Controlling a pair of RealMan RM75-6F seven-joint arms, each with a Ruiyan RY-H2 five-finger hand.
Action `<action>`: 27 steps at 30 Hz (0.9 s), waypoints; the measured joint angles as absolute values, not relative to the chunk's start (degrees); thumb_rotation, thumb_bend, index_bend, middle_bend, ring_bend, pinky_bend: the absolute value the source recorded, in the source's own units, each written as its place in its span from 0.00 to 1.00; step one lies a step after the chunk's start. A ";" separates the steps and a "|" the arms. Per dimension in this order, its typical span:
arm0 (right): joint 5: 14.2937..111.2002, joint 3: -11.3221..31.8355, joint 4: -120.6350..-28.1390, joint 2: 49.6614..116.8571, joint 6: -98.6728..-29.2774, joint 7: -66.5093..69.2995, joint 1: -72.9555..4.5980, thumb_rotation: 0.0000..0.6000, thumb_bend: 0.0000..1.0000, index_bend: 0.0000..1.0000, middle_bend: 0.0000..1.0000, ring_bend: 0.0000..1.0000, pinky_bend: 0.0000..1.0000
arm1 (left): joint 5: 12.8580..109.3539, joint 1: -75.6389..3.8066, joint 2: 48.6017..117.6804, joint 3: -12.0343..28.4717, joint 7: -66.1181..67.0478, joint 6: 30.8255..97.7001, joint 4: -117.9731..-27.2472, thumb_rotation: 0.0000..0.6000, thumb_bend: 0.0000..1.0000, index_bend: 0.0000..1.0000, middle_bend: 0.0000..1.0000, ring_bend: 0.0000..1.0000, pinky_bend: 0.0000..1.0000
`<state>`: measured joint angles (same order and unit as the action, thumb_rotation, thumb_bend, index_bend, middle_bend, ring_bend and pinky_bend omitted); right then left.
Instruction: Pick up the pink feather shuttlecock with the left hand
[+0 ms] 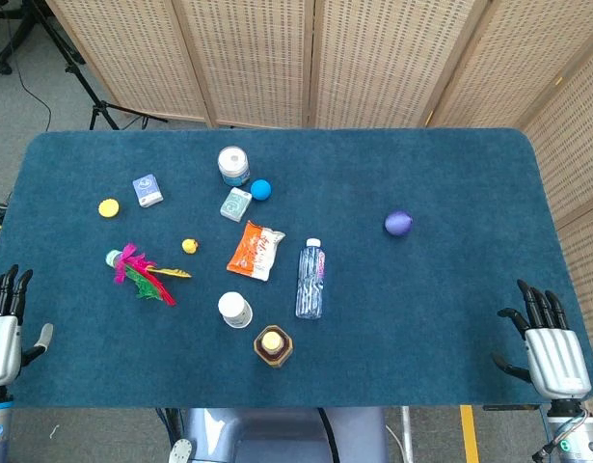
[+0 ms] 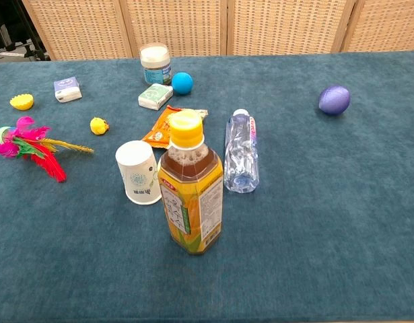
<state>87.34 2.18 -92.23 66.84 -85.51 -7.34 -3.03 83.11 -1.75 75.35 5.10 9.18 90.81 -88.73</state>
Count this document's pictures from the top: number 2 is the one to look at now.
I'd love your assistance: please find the colourful feather shuttlecock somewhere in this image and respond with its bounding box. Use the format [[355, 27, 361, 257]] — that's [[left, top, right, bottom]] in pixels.
[[0, 116, 95, 184]]

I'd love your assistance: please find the black tripod stand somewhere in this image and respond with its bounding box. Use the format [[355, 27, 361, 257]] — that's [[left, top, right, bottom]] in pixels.
[[0, 0, 51, 63]]

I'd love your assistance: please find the yellow capped tea bottle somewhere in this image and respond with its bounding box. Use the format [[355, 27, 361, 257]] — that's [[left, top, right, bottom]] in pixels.
[[157, 109, 224, 256]]

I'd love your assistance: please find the clear plastic water bottle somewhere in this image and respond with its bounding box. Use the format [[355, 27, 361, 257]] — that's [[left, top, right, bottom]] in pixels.
[[223, 108, 261, 194]]

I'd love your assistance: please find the orange white snack packet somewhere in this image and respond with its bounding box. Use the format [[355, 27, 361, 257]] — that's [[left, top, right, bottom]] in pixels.
[[141, 104, 209, 150]]

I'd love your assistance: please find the white paper cup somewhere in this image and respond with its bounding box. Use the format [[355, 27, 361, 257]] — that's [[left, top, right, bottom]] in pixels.
[[114, 140, 163, 205]]

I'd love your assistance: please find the blue ball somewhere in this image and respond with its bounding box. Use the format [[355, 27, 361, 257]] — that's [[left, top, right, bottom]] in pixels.
[[171, 71, 194, 96]]

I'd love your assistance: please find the teal card box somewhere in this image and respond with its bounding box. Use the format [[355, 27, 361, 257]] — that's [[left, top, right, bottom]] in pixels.
[[137, 83, 174, 111]]

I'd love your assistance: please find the white lidded plastic jar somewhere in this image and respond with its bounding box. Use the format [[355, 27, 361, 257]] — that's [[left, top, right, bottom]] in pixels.
[[139, 42, 173, 85]]

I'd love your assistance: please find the small yellow rubber duck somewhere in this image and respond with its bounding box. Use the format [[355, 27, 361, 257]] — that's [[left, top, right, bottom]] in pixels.
[[90, 116, 110, 136]]

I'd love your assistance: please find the teal table cloth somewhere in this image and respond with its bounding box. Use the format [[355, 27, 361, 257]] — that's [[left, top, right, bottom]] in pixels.
[[0, 50, 414, 323]]

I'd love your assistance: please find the purple egg shaped ball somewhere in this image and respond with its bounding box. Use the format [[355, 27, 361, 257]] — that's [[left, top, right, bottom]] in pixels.
[[318, 85, 351, 116]]

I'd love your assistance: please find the wooden rattan folding screen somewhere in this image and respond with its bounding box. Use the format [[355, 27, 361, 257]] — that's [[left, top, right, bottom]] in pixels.
[[21, 0, 414, 62]]

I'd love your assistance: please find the purple white tissue pack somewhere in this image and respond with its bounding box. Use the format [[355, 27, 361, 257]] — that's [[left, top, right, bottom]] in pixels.
[[53, 76, 83, 103]]

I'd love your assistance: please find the yellow plastic bottle cap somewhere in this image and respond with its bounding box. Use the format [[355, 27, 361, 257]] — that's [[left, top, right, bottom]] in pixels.
[[9, 94, 35, 112]]

